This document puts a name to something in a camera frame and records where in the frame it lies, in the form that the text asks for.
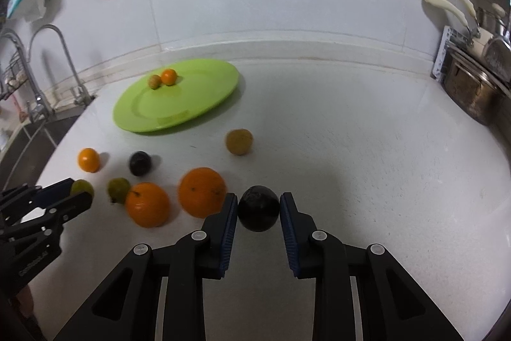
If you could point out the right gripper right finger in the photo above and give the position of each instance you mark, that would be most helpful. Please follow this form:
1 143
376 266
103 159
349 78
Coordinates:
358 288

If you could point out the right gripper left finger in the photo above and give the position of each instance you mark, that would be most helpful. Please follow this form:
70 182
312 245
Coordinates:
125 305

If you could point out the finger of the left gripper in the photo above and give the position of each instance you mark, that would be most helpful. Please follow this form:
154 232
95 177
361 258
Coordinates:
46 196
67 209

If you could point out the yellow-green small fruit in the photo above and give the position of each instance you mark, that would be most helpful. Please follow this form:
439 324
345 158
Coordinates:
80 186

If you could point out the dark avocado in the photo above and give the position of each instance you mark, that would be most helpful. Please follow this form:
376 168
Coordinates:
258 209

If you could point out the large orange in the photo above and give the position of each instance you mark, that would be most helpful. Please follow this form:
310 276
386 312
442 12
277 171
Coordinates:
148 205
201 192

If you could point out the small orange tangerine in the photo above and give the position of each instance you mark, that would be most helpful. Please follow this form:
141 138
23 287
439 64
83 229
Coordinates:
89 160

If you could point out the green lime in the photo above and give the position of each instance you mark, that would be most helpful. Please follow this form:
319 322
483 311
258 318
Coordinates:
118 189

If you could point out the dark plum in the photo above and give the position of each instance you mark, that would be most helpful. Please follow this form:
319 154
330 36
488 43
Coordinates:
140 163

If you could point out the small brown fruit on plate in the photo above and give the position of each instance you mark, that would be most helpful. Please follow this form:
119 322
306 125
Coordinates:
154 82

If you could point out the small orange on plate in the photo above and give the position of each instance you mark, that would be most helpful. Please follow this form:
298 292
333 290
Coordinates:
169 77

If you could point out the green plate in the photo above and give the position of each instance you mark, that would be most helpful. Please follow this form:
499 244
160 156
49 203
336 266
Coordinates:
202 84

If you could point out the yellow-brown round fruit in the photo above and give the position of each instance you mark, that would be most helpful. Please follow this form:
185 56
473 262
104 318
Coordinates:
239 142

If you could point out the steel pot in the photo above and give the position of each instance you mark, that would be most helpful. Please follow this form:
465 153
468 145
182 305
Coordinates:
471 88

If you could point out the wire dish rack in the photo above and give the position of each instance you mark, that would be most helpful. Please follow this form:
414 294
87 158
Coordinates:
12 77

